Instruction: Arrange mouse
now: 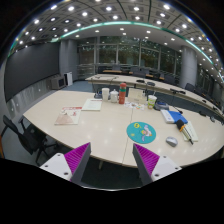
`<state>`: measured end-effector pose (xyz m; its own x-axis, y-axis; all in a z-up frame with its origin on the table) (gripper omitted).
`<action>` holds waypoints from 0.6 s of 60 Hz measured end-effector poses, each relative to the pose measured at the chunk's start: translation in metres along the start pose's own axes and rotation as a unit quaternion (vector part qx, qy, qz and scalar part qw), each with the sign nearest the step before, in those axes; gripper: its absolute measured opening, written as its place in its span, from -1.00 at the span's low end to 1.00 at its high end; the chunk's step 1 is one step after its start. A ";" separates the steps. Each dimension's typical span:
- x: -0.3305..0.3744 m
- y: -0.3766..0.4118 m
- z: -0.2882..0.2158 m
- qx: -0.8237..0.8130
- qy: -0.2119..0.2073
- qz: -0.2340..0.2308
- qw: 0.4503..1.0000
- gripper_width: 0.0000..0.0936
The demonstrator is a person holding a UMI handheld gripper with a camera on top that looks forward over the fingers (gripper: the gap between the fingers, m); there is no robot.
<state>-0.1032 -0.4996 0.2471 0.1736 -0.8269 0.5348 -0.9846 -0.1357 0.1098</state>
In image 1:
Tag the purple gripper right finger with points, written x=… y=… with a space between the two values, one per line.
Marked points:
x=151 y=166

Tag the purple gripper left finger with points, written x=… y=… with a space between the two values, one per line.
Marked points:
x=69 y=166

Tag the grey computer mouse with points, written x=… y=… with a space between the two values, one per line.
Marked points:
x=172 y=141

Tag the round teal mouse pad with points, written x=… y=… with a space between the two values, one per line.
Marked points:
x=141 y=132

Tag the black office chair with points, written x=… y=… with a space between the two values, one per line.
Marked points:
x=32 y=139

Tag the red and pink booklet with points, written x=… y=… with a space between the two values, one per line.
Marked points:
x=68 y=116

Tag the black and orange tool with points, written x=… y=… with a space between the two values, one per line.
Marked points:
x=182 y=128

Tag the blue notebook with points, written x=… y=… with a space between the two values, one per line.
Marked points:
x=172 y=117

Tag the dark grey box device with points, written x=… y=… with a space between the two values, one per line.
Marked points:
x=159 y=105

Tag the colourful small stickers sheet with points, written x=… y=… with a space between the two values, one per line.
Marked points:
x=133 y=105

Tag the white paper sheet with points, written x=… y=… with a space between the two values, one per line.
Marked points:
x=92 y=105

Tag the green and white cup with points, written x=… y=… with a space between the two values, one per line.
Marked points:
x=151 y=101

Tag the white standing card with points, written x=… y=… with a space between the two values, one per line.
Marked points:
x=136 y=95

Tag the white lidded jar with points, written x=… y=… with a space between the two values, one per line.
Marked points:
x=114 y=96

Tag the white paper cup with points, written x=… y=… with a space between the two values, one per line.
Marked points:
x=105 y=94

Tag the grey cabinet with screen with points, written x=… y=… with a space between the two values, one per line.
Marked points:
x=58 y=83

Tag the red and green bottle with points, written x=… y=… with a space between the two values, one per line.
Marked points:
x=122 y=93

